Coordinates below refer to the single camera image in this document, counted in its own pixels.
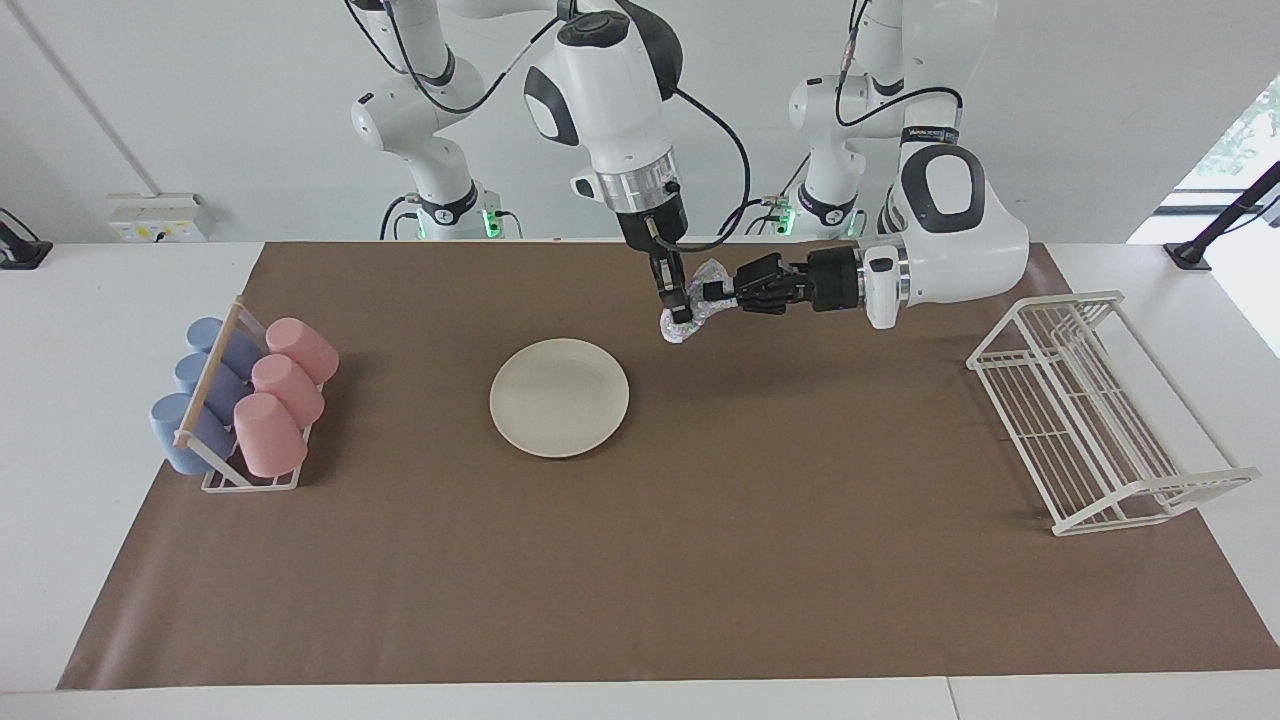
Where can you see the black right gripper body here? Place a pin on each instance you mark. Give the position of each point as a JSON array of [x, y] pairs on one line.
[[655, 230]]

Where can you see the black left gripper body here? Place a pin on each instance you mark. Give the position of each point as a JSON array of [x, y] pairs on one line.
[[830, 280]]

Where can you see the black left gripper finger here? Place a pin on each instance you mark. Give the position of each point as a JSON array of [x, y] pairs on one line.
[[762, 272], [765, 302]]

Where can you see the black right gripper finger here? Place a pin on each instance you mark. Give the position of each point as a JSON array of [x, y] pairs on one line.
[[680, 290], [661, 275]]

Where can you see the clear plastic bag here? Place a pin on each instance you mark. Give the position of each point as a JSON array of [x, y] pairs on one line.
[[680, 333]]

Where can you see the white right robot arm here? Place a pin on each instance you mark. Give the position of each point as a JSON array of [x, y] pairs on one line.
[[600, 100]]

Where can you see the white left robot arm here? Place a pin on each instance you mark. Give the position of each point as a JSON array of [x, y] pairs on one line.
[[950, 240]]

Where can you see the cream round plate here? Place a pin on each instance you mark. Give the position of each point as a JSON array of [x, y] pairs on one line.
[[560, 398]]

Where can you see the brown paper table mat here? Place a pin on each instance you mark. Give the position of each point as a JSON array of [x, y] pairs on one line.
[[700, 560]]

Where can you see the pink plastic cup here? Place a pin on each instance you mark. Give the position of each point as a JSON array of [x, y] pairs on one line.
[[270, 435], [290, 388], [305, 347]]

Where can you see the black slanted stand pole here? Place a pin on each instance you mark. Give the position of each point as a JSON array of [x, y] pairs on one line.
[[1225, 218]]

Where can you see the blue plastic cup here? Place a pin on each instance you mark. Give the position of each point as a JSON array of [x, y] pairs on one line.
[[175, 435], [222, 385], [235, 348]]

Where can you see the wooden cup rack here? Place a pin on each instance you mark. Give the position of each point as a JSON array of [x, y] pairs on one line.
[[210, 370]]

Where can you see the white wall power outlet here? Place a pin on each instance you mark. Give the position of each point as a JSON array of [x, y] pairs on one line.
[[160, 218]]

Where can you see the black table clamp mount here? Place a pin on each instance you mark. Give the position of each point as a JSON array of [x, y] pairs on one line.
[[20, 252]]

